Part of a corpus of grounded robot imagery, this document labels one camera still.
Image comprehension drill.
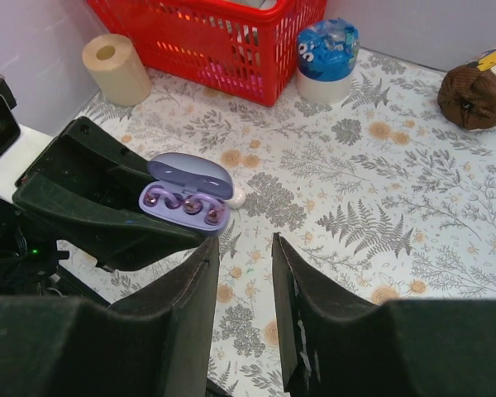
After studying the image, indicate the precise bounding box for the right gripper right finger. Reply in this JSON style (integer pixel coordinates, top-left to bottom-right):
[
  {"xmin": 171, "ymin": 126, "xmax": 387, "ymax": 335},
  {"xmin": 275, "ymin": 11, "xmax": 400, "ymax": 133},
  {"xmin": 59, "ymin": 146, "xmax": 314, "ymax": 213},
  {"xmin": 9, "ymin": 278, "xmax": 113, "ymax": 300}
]
[{"xmin": 272, "ymin": 235, "xmax": 496, "ymax": 396}]

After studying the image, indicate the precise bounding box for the blue white wipes tub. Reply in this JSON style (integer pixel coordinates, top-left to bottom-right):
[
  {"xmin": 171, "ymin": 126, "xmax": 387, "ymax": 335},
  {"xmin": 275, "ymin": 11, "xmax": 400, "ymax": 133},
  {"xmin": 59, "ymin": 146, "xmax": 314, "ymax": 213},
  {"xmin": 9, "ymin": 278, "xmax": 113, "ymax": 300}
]
[{"xmin": 296, "ymin": 18, "xmax": 360, "ymax": 104}]

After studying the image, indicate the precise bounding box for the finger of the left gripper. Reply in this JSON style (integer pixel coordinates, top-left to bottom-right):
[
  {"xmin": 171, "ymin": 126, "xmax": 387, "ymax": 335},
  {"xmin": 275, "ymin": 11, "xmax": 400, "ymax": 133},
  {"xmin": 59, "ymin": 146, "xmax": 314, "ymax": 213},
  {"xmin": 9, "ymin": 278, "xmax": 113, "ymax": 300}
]
[{"xmin": 12, "ymin": 174, "xmax": 205, "ymax": 271}]

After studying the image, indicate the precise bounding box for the beige paper roll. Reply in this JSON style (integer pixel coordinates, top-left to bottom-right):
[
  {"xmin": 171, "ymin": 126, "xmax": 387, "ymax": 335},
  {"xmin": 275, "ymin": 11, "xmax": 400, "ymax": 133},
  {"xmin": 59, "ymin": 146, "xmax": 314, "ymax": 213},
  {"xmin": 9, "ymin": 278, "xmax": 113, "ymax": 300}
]
[{"xmin": 82, "ymin": 34, "xmax": 152, "ymax": 107}]

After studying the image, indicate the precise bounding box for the red plastic shopping basket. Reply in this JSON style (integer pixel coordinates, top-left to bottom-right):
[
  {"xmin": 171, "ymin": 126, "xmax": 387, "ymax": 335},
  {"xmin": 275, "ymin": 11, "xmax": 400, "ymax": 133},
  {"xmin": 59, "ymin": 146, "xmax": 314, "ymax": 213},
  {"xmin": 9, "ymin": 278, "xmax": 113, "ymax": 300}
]
[{"xmin": 88, "ymin": 0, "xmax": 327, "ymax": 107}]

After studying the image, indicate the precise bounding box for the white earbud charging case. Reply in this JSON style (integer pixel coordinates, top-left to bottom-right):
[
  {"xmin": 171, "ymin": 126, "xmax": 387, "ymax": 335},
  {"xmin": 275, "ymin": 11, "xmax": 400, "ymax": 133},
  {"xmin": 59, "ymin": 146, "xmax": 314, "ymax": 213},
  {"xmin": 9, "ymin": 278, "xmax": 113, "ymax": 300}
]
[{"xmin": 228, "ymin": 186, "xmax": 246, "ymax": 209}]

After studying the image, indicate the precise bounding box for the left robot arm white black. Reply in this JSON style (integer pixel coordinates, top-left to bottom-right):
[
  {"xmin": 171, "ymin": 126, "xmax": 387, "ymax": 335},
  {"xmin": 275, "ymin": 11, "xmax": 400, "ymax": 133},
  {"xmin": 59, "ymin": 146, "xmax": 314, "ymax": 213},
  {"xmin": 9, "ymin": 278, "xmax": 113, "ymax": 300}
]
[{"xmin": 0, "ymin": 77, "xmax": 203, "ymax": 271}]

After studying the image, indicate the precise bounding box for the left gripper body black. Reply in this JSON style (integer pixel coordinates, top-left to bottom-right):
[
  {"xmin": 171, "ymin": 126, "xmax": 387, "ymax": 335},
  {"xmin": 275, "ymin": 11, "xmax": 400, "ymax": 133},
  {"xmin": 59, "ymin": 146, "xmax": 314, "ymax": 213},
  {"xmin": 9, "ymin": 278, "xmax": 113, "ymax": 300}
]
[{"xmin": 12, "ymin": 117, "xmax": 153, "ymax": 215}]

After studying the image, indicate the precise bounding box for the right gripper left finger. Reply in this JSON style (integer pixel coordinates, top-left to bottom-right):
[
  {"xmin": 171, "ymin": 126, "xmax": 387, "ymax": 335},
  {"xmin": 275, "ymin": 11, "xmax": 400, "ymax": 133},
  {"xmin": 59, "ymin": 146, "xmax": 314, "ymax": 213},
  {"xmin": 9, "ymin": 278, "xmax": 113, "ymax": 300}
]
[{"xmin": 0, "ymin": 237, "xmax": 219, "ymax": 396}]

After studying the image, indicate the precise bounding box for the purple ear clip earbud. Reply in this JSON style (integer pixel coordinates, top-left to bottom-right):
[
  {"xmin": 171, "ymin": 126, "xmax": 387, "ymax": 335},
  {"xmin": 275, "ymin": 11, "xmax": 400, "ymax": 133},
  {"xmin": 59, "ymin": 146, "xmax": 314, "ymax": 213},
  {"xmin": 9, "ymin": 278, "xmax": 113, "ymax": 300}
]
[{"xmin": 182, "ymin": 193, "xmax": 229, "ymax": 226}]

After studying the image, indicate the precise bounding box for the brown cream towel roll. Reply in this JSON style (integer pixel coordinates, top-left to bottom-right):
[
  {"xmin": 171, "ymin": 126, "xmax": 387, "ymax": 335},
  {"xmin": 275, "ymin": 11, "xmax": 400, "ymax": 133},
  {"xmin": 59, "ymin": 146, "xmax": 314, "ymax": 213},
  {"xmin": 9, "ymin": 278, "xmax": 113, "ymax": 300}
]
[{"xmin": 437, "ymin": 46, "xmax": 496, "ymax": 131}]

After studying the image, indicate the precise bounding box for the lavender earbud charging case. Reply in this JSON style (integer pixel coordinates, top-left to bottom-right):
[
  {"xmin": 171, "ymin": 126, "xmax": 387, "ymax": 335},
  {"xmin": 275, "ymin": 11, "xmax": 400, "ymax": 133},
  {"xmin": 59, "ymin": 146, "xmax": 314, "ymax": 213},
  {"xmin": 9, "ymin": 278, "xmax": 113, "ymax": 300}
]
[{"xmin": 138, "ymin": 152, "xmax": 234, "ymax": 236}]

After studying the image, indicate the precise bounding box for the floral table mat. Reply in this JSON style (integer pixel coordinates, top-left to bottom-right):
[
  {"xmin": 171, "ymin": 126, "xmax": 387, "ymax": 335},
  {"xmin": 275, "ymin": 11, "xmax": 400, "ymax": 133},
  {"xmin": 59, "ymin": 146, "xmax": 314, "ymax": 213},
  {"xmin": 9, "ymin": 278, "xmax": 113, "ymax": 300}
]
[{"xmin": 82, "ymin": 51, "xmax": 496, "ymax": 396}]

